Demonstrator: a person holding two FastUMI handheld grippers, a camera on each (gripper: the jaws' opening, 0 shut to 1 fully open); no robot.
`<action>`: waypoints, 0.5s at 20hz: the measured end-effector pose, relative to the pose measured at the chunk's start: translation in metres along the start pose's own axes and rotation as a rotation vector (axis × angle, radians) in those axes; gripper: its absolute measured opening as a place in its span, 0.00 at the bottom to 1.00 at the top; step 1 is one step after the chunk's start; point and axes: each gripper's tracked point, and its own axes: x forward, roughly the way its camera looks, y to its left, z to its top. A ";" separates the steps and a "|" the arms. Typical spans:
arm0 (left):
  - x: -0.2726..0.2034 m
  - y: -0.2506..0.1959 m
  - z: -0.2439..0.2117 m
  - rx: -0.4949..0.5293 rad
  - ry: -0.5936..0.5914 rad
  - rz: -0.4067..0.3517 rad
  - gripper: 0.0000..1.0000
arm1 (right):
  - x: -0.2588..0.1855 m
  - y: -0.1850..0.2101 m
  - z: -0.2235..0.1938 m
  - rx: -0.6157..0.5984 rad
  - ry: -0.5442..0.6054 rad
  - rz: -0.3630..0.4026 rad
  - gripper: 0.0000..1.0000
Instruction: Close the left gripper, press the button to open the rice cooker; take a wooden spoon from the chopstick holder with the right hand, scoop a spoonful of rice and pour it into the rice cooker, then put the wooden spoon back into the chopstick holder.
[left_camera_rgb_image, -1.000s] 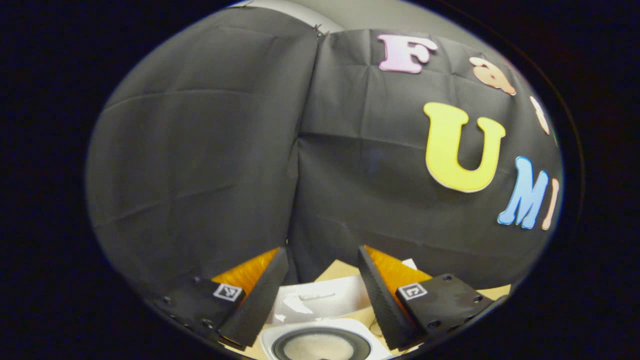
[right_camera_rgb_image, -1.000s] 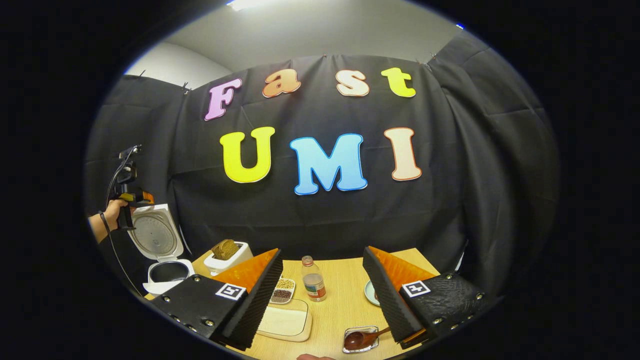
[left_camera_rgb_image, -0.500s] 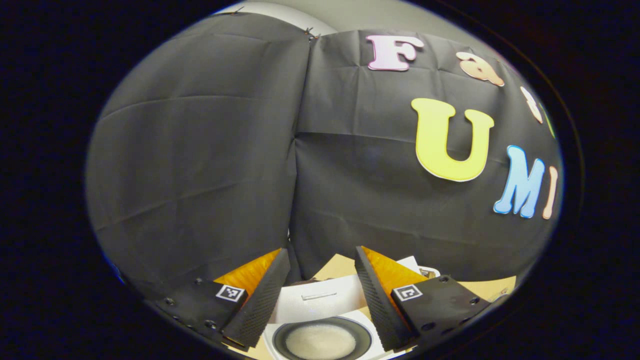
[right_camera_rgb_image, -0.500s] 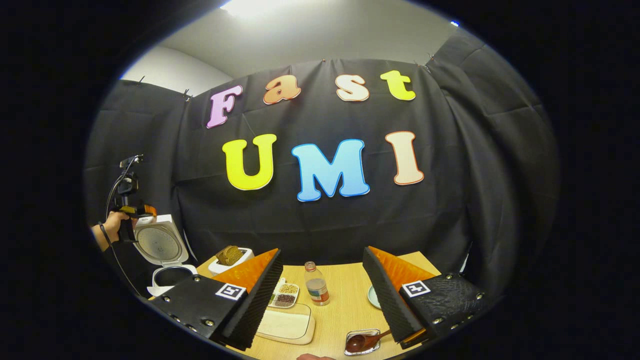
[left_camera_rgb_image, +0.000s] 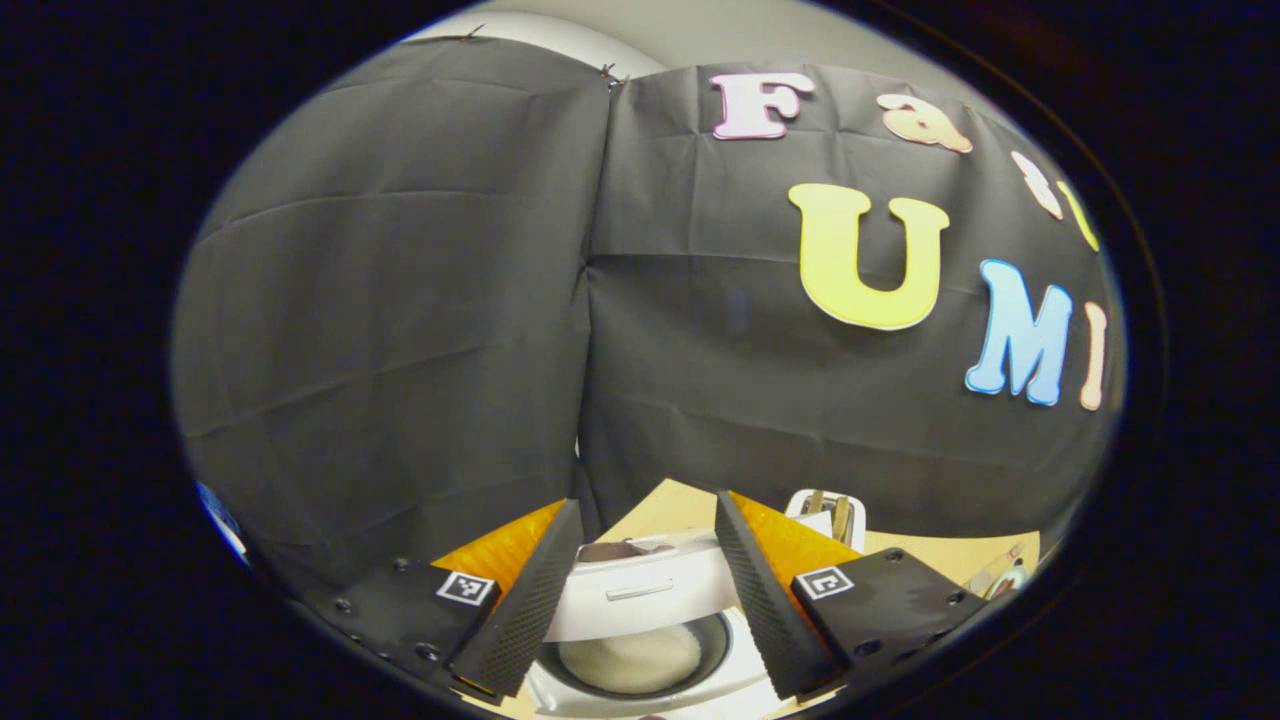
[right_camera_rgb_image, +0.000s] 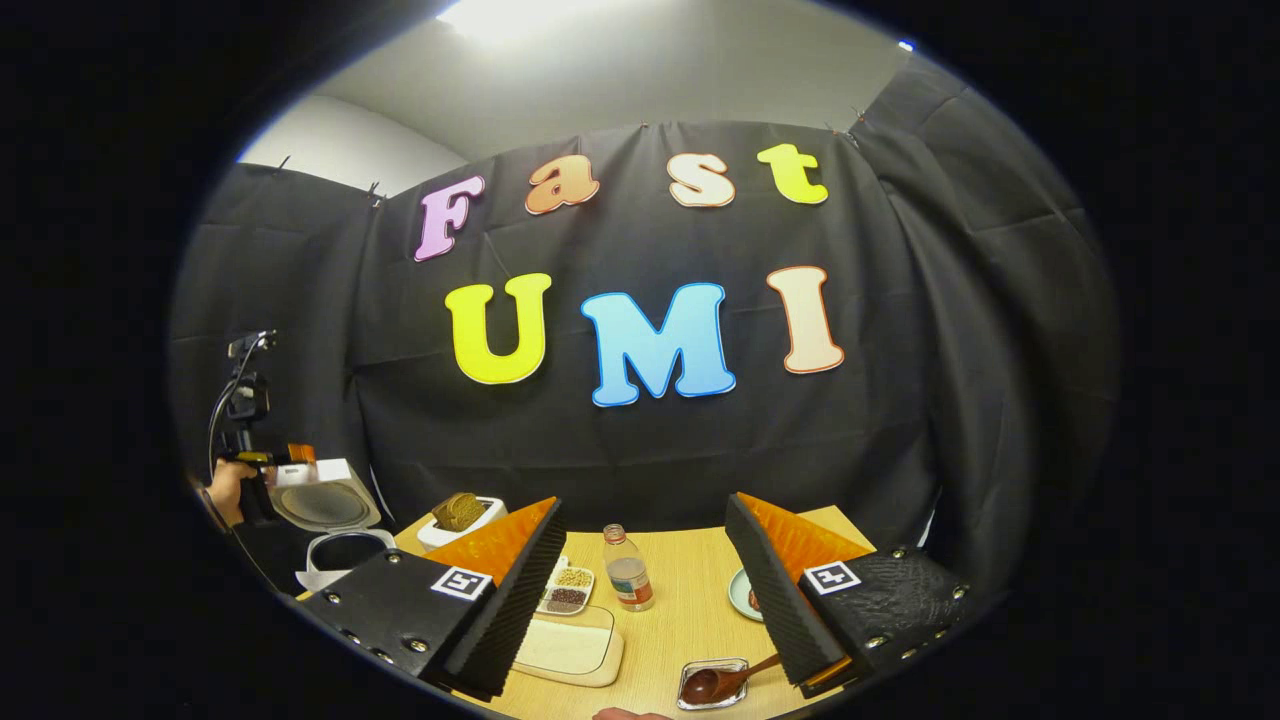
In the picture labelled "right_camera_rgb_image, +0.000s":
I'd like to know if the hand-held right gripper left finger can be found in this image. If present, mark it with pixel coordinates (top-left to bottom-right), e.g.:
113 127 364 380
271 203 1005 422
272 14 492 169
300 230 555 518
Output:
300 497 566 701

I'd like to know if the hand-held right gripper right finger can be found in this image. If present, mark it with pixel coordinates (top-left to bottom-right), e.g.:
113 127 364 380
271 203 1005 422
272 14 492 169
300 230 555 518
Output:
725 492 971 699

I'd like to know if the white rice cooker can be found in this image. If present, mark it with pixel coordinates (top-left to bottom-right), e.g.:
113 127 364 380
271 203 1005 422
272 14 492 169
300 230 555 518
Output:
268 458 398 593

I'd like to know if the clear box of rice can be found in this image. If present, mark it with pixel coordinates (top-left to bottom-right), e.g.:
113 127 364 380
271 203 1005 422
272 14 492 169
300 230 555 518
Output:
512 605 626 688

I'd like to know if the clear square chopstick holder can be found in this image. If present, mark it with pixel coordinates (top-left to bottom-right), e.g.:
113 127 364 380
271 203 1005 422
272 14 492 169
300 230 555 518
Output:
677 658 751 712

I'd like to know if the brown wooden spoon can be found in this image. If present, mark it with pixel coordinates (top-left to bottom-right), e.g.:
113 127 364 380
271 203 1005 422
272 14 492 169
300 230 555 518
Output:
680 653 784 706

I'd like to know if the small pale plate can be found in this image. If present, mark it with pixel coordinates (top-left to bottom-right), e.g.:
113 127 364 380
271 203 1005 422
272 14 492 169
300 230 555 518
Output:
728 567 767 623

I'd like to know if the white divided dish of beans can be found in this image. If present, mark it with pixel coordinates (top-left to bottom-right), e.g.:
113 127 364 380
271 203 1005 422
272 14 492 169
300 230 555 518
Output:
537 557 596 616

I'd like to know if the white toaster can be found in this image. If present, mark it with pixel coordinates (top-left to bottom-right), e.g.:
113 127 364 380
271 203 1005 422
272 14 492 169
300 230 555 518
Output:
417 492 508 551

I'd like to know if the small clear plastic bottle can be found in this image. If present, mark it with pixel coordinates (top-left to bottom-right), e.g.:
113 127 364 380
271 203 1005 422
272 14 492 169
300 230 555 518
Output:
603 524 655 612

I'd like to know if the black backdrop cloth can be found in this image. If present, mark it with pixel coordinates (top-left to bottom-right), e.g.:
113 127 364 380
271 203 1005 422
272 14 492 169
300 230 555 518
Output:
170 55 1119 601

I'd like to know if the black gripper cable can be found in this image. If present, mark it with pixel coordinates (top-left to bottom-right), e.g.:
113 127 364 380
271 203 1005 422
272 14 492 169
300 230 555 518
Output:
207 335 276 471

